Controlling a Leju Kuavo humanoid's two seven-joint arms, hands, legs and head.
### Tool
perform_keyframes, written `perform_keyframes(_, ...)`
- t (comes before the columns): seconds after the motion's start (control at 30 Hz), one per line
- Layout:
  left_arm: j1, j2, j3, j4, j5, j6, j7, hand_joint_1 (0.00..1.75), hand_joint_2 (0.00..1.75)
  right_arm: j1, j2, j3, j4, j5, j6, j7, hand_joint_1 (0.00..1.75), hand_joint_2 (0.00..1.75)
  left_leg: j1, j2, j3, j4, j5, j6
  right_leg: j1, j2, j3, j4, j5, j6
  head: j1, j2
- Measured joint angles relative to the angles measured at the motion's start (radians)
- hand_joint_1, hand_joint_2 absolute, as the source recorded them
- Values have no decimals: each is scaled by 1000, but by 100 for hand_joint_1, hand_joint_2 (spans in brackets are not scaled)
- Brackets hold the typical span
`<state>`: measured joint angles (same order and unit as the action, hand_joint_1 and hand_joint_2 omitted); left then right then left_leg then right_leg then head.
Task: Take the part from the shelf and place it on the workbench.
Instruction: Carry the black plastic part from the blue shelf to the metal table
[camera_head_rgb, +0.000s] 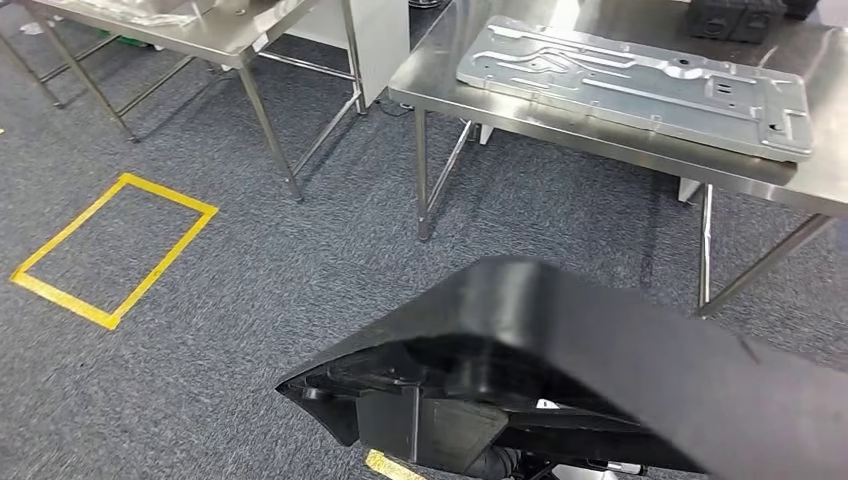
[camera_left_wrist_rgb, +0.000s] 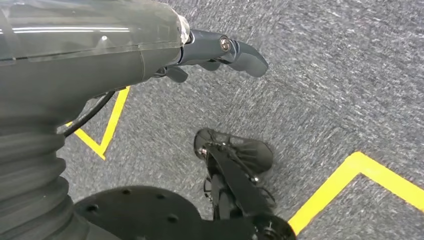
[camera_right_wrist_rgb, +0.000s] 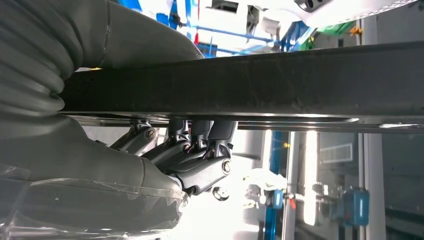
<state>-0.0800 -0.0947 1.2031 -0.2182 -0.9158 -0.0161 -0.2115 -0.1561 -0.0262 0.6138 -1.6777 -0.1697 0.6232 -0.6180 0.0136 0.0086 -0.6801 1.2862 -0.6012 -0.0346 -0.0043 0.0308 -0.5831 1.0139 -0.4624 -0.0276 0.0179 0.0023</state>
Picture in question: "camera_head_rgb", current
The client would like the stamped grey metal plate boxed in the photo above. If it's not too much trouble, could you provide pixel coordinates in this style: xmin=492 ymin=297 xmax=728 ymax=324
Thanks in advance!
xmin=455 ymin=15 xmax=815 ymax=164

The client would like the green plastic crate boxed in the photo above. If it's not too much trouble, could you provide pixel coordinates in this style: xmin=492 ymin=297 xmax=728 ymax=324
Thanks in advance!
xmin=97 ymin=27 xmax=150 ymax=49

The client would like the stainless steel table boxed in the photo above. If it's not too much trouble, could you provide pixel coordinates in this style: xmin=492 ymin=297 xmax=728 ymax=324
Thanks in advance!
xmin=0 ymin=0 xmax=367 ymax=204

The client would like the long black plastic part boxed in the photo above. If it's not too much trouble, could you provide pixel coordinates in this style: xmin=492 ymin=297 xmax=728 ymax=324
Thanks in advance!
xmin=274 ymin=254 xmax=848 ymax=480

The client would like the stainless steel workbench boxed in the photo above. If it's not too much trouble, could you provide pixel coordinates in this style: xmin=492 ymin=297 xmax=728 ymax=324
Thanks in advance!
xmin=387 ymin=0 xmax=848 ymax=321

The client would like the clear plastic bag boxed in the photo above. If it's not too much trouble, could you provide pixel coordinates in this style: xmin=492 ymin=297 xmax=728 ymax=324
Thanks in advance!
xmin=69 ymin=0 xmax=223 ymax=29

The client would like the white cabinet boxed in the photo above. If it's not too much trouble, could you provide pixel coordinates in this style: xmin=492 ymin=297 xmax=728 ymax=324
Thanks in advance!
xmin=284 ymin=0 xmax=412 ymax=111

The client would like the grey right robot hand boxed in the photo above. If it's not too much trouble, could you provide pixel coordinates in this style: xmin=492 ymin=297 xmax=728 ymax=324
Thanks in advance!
xmin=463 ymin=447 xmax=525 ymax=480

